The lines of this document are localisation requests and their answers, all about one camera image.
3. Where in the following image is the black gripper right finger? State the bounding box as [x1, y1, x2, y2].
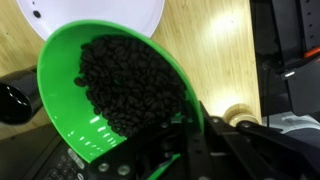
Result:
[184, 100, 320, 180]

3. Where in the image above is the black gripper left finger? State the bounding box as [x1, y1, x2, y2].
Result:
[87, 114, 189, 180]

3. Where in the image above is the dark green bowl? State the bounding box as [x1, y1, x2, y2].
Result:
[36, 19, 205, 180]

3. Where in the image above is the lilac round plate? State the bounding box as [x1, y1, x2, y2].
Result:
[15, 0, 166, 42]

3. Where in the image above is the black microwave oven body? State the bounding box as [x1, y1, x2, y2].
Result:
[0, 122, 88, 180]

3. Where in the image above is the dark coffee beans pile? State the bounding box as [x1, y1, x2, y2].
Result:
[73, 34, 187, 138]

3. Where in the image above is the black cup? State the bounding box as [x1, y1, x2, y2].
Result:
[0, 68, 44, 126]

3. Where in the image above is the orange handled tool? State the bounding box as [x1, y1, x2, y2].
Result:
[303, 46, 320, 60]

